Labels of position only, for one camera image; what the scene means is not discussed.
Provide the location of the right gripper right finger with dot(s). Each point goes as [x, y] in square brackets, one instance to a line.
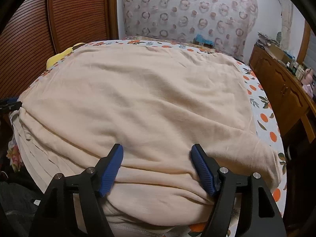
[259, 214]

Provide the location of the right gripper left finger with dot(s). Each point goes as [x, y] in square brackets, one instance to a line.
[71, 205]

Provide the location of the peach printed t-shirt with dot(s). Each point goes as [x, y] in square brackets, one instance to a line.
[143, 128]

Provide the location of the stack of folded clothes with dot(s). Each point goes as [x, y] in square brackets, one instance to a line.
[265, 39]

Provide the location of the yellow plush toy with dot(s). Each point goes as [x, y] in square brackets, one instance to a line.
[54, 59]

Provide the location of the orange-print white bedsheet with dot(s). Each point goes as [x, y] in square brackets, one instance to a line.
[261, 113]

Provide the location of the brown louvered wardrobe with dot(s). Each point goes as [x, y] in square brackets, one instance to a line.
[34, 30]

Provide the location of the wooden sideboard cabinet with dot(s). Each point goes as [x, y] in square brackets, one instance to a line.
[289, 101]

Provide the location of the pink jug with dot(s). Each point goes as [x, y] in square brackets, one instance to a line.
[307, 82]

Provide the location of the cardboard box on cabinet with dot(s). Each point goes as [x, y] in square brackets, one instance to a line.
[277, 53]

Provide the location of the floral quilt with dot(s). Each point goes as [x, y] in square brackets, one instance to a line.
[144, 40]

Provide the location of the box with blue cloth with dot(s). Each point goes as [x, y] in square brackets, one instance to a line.
[200, 40]

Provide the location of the grey window blind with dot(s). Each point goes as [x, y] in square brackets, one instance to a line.
[310, 57]

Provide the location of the circle-pattern sheer curtain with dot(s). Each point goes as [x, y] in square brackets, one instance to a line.
[224, 23]

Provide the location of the beige tied side curtain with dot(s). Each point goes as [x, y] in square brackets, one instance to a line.
[286, 15]

